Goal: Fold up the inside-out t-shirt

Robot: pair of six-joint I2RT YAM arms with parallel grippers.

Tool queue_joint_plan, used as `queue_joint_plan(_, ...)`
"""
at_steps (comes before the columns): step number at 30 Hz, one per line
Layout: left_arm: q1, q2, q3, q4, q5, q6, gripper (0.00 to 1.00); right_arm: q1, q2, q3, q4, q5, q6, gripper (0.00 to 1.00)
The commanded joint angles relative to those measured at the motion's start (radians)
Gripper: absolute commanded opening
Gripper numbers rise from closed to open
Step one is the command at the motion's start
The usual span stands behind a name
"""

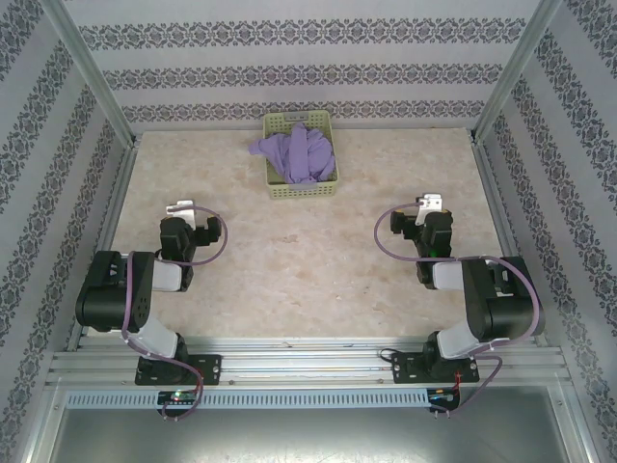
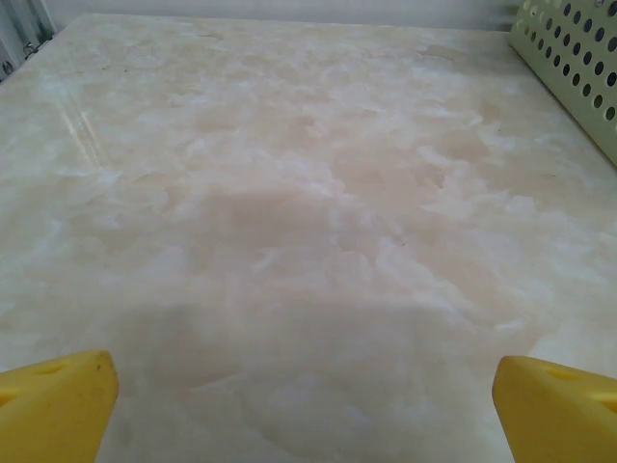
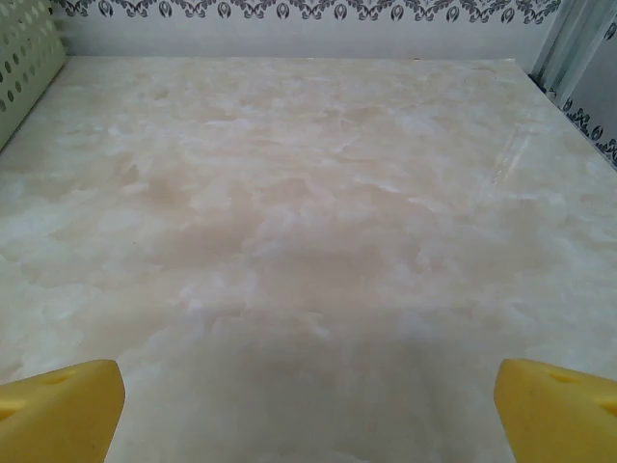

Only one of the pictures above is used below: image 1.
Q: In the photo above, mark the aluminium frame post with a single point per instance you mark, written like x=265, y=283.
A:
x=516, y=72
x=91, y=72

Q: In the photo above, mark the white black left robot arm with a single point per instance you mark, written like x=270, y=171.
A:
x=101, y=299

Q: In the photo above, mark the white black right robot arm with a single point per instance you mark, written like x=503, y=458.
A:
x=506, y=313

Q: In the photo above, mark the aluminium mounting rail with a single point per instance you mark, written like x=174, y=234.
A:
x=308, y=362

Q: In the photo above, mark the aluminium side rail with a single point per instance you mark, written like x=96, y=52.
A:
x=496, y=202
x=112, y=212

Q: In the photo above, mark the green plastic basket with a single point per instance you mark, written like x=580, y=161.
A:
x=277, y=190

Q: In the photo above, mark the purple t-shirt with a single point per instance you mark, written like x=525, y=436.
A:
x=303, y=154

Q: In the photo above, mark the circuit board with green light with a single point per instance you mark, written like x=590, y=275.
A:
x=178, y=397

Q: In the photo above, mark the grey metal shelf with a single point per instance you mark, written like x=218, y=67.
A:
x=308, y=434

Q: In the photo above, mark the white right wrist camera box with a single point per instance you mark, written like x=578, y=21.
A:
x=431, y=200

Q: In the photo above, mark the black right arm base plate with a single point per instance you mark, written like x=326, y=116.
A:
x=402, y=369

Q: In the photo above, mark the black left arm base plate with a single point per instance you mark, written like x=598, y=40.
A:
x=212, y=369

